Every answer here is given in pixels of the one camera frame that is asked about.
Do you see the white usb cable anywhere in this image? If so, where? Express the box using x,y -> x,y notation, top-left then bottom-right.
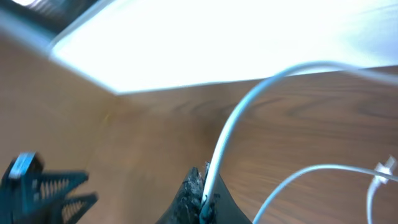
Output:
198,60 -> 398,224

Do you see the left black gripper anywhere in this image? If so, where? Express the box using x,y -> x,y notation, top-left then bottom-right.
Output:
1,152 -> 98,224

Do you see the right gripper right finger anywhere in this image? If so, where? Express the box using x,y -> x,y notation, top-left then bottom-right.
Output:
203,174 -> 252,224

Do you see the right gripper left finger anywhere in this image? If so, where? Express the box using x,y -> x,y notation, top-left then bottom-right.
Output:
156,167 -> 204,224

